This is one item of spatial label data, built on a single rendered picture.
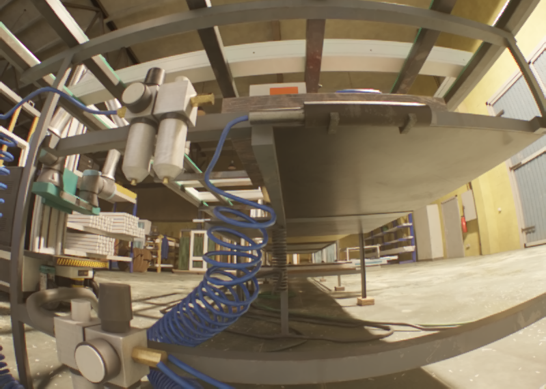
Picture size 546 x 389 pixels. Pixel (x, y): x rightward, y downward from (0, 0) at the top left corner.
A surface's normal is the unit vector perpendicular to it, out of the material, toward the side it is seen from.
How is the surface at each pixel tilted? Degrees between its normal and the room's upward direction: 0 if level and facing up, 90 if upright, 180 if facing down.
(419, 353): 90
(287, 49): 90
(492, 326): 90
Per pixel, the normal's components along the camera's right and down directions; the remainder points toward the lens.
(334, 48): -0.09, -0.30
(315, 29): 0.02, 0.95
